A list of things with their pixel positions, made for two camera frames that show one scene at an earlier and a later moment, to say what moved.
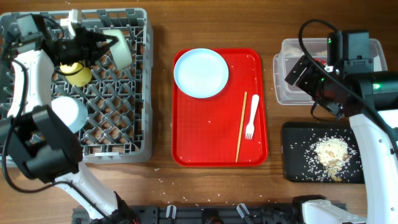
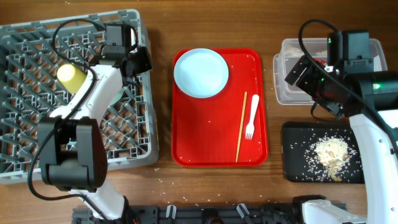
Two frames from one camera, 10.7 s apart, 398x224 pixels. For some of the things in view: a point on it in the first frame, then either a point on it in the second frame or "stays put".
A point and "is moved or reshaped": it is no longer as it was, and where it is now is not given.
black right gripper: (305, 81) stays put
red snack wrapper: (321, 61) stays put
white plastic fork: (250, 129) stays put
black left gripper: (88, 42) to (147, 61)
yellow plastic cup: (76, 74) is moved or reshaped
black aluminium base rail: (258, 213) stays put
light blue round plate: (201, 73) stays put
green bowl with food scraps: (120, 51) to (117, 97)
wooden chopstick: (241, 124) stays put
